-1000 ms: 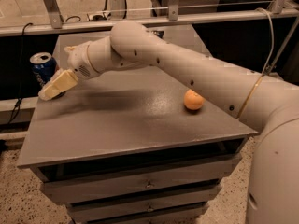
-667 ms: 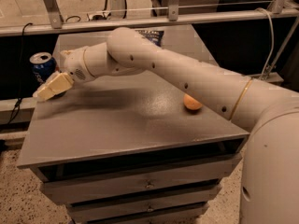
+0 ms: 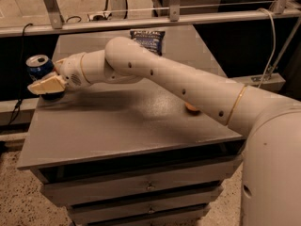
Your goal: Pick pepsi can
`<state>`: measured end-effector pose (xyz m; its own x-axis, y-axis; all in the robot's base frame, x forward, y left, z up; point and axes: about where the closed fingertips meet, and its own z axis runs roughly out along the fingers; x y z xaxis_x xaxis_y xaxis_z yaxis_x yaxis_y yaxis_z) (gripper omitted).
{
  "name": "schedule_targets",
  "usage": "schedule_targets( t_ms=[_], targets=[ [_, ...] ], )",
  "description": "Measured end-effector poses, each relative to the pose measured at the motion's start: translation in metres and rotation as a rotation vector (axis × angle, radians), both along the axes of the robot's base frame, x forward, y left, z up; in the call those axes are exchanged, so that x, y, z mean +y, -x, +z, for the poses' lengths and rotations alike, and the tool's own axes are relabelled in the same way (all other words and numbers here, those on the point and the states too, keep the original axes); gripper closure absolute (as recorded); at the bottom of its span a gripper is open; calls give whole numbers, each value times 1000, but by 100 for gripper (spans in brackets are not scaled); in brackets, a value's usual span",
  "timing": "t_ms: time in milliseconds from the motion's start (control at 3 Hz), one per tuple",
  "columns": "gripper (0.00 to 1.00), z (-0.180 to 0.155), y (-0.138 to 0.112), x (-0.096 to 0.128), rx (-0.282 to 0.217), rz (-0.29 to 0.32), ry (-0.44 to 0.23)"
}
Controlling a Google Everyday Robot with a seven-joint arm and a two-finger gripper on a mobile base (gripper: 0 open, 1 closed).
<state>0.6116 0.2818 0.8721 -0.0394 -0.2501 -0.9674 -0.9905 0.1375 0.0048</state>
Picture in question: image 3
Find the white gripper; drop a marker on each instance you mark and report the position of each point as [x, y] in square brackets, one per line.
[71, 70]

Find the blue pepsi can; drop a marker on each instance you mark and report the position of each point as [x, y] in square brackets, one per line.
[39, 66]

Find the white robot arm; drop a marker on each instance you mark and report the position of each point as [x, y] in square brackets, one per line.
[268, 123]

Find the blue chip bag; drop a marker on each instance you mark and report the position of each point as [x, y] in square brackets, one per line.
[152, 40]

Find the grey drawer cabinet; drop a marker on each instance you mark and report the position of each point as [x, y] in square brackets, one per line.
[111, 129]

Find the top grey drawer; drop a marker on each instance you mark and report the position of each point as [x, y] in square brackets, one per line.
[114, 186]

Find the grey drawer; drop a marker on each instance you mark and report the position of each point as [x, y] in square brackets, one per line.
[163, 219]
[114, 186]
[144, 206]

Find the orange fruit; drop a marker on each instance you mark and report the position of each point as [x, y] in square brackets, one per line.
[191, 108]

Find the middle grey drawer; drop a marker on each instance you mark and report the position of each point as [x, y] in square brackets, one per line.
[144, 206]

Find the bottom grey drawer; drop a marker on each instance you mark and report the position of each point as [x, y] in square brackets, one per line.
[163, 219]

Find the metal railing bar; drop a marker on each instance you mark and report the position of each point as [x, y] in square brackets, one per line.
[206, 18]

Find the left metal bracket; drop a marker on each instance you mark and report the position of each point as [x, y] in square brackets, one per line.
[54, 14]

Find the metal bracket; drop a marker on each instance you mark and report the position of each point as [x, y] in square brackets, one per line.
[174, 10]
[54, 14]

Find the middle metal bracket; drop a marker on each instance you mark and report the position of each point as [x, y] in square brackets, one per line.
[174, 10]

